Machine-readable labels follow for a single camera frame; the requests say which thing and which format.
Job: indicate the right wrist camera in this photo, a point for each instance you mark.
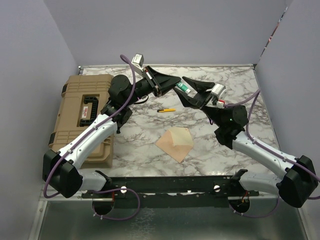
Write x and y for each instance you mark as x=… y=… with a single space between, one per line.
x=218 y=92

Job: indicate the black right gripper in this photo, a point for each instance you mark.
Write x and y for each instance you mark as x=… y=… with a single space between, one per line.
x=201 y=99

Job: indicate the tan paper envelope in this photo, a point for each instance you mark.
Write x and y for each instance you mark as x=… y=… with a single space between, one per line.
x=178 y=152

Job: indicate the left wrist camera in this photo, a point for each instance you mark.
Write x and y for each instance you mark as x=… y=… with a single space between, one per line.
x=138 y=60

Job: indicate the aluminium extrusion frame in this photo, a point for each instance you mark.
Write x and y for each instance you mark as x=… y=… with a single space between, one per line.
x=76 y=197

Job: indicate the beige paper letter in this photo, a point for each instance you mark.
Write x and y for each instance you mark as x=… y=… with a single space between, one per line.
x=181 y=136

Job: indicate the green white glue stick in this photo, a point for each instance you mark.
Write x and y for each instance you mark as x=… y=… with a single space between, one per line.
x=183 y=87

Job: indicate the black metal base rail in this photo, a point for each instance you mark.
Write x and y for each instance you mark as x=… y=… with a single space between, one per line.
x=172 y=191

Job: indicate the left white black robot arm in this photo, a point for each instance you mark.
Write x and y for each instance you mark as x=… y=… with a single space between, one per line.
x=61 y=169

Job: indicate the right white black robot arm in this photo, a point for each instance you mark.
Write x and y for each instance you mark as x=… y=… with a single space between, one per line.
x=294 y=178

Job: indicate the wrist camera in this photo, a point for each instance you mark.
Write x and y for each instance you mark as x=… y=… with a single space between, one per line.
x=218 y=92
x=138 y=60

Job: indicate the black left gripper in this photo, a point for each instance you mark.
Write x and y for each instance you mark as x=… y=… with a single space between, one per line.
x=160 y=83

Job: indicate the tan plastic tool case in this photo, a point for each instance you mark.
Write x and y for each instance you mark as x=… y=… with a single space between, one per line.
x=82 y=99

